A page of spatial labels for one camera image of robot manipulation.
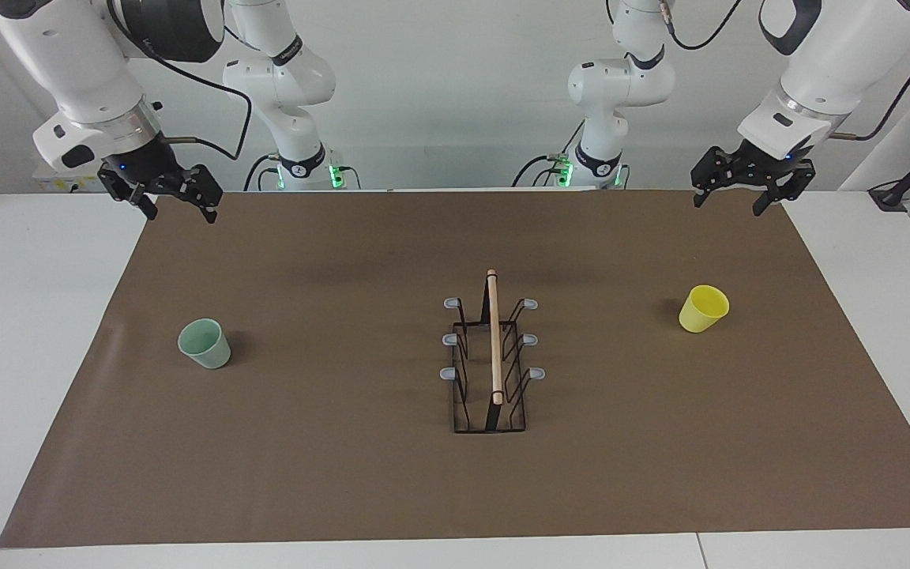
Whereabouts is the yellow plastic cup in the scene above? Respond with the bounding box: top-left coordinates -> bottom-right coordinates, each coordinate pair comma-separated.
678,284 -> 731,334

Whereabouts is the pale green plastic cup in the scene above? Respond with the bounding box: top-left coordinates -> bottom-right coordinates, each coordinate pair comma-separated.
177,318 -> 232,370

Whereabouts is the white power strip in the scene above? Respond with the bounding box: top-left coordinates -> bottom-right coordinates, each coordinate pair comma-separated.
35,170 -> 102,193

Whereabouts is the brown table mat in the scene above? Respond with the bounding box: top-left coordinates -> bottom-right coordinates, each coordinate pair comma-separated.
0,190 -> 910,548

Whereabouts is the black right base cable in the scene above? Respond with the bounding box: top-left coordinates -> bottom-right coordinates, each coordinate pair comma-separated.
244,153 -> 282,191

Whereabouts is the black base cable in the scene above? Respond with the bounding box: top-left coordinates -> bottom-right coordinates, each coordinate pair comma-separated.
244,153 -> 282,191
512,119 -> 586,188

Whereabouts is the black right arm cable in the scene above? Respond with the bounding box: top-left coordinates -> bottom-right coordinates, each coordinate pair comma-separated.
106,0 -> 254,161

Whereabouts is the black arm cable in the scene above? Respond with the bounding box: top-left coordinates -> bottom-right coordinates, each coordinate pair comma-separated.
656,0 -> 910,142
106,0 -> 254,161

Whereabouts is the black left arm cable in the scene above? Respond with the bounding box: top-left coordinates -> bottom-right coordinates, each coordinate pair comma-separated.
656,0 -> 910,142

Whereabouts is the black left base cable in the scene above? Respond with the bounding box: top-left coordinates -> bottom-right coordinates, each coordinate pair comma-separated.
512,119 -> 586,188

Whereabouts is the black wire cup rack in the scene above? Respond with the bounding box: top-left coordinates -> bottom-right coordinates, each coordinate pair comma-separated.
441,269 -> 547,434

